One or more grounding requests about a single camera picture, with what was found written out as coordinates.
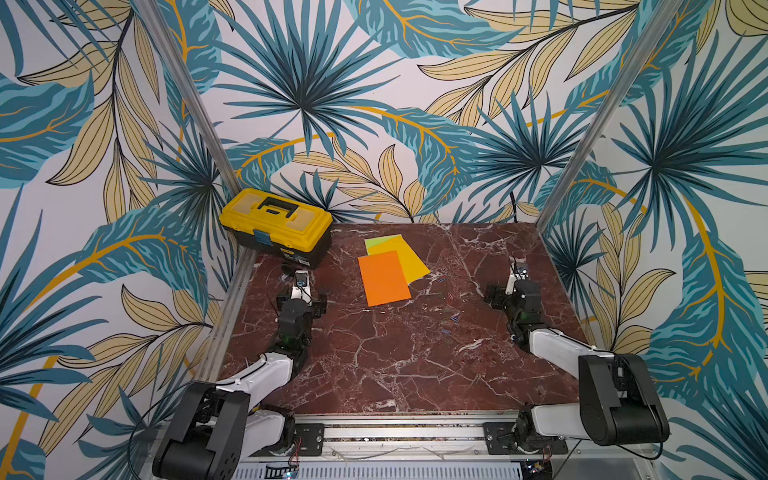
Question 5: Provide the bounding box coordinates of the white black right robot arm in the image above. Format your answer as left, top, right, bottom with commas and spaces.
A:
484, 279, 670, 452

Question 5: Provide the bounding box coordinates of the yellow black toolbox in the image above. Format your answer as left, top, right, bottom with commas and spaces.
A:
219, 188, 333, 269

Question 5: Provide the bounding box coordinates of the aluminium front rail frame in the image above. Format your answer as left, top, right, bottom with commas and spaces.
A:
230, 410, 660, 479

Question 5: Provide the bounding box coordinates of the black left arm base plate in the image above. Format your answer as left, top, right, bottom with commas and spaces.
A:
248, 423, 325, 459

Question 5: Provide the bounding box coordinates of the orange paper sheet stack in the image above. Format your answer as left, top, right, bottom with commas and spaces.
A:
358, 251, 411, 307

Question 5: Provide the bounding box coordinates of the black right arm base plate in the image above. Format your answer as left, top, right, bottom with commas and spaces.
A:
482, 422, 569, 457

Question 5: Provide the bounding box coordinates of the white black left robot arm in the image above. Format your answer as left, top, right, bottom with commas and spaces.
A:
152, 287, 327, 479

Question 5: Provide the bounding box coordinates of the aluminium corner post left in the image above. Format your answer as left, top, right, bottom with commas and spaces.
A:
135, 0, 242, 196

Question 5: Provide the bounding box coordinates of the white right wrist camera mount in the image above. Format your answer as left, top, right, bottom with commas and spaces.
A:
505, 257, 529, 295

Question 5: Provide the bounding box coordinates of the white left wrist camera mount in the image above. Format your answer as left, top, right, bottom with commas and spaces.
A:
290, 270, 313, 305

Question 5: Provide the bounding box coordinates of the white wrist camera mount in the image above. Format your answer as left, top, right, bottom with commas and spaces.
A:
505, 257, 529, 295
290, 270, 313, 305

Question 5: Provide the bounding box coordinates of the green paper sheet stack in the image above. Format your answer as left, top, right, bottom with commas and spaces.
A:
364, 235, 396, 255

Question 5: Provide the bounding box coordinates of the yellow paper sheet stack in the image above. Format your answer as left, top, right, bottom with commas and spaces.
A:
371, 235, 430, 283

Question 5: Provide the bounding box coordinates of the aluminium corner post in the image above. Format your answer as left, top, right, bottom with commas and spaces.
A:
536, 0, 683, 234
135, 0, 242, 196

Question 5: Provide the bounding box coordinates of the aluminium corner post right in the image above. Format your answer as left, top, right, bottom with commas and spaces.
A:
536, 0, 683, 234

